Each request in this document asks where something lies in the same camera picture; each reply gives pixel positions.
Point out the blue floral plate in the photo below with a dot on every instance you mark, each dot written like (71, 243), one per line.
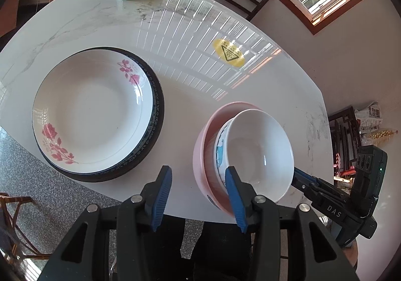
(156, 130)

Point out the dark carved chair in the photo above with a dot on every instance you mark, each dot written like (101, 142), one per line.
(341, 143)

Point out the bamboo chair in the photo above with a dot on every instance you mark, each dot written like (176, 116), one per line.
(18, 199)

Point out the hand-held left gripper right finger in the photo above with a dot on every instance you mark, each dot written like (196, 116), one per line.
(235, 202)

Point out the white bowl with blue stripes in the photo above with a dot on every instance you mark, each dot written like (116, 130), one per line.
(257, 155)

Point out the golden yellow ornaments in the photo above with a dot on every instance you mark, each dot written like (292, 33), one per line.
(380, 135)

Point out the newspaper bundle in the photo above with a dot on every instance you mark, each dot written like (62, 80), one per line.
(372, 115)

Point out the white plate with pink flowers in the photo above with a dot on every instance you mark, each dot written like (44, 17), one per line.
(94, 112)

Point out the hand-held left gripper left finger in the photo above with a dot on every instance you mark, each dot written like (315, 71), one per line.
(161, 199)

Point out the yellow round sticker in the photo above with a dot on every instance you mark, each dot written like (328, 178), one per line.
(228, 53)

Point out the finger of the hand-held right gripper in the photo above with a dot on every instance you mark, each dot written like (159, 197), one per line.
(325, 204)
(308, 178)

